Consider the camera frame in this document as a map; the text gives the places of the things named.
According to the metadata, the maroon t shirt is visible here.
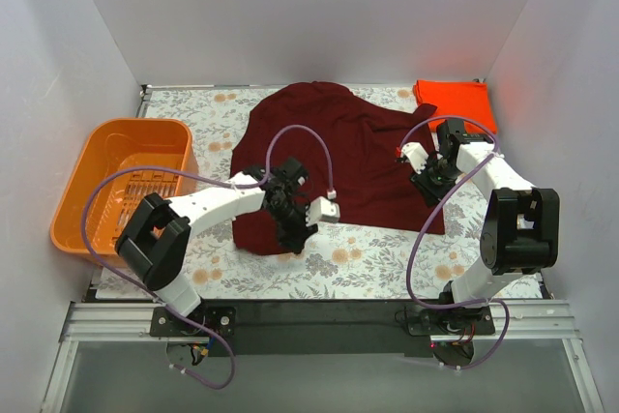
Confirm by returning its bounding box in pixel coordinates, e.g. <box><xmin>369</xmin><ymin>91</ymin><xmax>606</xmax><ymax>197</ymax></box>
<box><xmin>230</xmin><ymin>82</ymin><xmax>436</xmax><ymax>231</ymax></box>

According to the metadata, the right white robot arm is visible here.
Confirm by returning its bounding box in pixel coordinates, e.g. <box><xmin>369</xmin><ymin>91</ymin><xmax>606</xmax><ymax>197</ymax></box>
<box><xmin>398</xmin><ymin>115</ymin><xmax>560</xmax><ymax>334</ymax></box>

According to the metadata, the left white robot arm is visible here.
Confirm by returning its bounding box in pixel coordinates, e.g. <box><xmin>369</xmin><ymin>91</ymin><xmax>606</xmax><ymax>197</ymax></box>
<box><xmin>115</xmin><ymin>157</ymin><xmax>317</xmax><ymax>336</ymax></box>

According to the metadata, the floral table mat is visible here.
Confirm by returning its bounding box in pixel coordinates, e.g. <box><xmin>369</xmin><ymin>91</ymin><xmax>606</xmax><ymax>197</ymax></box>
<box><xmin>96</xmin><ymin>86</ymin><xmax>547</xmax><ymax>301</ymax></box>

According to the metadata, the folded orange t shirt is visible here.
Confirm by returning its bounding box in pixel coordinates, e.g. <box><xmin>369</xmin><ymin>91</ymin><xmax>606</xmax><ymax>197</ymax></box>
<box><xmin>413</xmin><ymin>80</ymin><xmax>498</xmax><ymax>133</ymax></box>

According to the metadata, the orange plastic basket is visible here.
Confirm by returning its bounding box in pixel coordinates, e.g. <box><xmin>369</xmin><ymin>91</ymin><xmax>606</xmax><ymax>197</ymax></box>
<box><xmin>50</xmin><ymin>118</ymin><xmax>198</xmax><ymax>268</ymax></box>

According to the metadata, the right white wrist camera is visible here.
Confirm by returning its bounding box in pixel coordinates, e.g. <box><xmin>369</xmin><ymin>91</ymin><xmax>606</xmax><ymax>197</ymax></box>
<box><xmin>398</xmin><ymin>142</ymin><xmax>428</xmax><ymax>174</ymax></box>

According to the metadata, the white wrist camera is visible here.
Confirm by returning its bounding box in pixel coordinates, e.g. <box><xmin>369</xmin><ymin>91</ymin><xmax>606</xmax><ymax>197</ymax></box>
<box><xmin>306</xmin><ymin>196</ymin><xmax>340</xmax><ymax>226</ymax></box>
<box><xmin>398</xmin><ymin>142</ymin><xmax>428</xmax><ymax>174</ymax></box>

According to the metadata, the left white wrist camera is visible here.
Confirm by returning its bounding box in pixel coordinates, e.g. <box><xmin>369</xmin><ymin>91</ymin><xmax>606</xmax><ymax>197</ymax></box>
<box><xmin>306</xmin><ymin>196</ymin><xmax>340</xmax><ymax>226</ymax></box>

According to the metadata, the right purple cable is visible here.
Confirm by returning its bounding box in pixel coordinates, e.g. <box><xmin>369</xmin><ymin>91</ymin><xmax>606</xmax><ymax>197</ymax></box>
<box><xmin>397</xmin><ymin>115</ymin><xmax>510</xmax><ymax>371</ymax></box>

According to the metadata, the purple cable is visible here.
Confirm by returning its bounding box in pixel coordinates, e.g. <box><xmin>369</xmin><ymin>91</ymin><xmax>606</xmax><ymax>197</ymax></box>
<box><xmin>79</xmin><ymin>125</ymin><xmax>338</xmax><ymax>390</ymax></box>
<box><xmin>397</xmin><ymin>115</ymin><xmax>510</xmax><ymax>371</ymax></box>

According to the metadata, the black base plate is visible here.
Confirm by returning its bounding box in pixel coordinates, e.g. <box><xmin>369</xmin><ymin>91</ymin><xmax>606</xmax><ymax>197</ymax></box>
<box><xmin>149</xmin><ymin>300</ymin><xmax>496</xmax><ymax>358</ymax></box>

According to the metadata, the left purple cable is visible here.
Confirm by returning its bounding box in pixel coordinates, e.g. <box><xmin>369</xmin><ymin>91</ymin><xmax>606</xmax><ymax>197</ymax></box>
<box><xmin>79</xmin><ymin>125</ymin><xmax>338</xmax><ymax>390</ymax></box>

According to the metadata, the aluminium frame rail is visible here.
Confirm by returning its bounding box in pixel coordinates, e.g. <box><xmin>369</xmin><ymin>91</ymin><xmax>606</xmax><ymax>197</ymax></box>
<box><xmin>60</xmin><ymin>299</ymin><xmax>581</xmax><ymax>342</ymax></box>

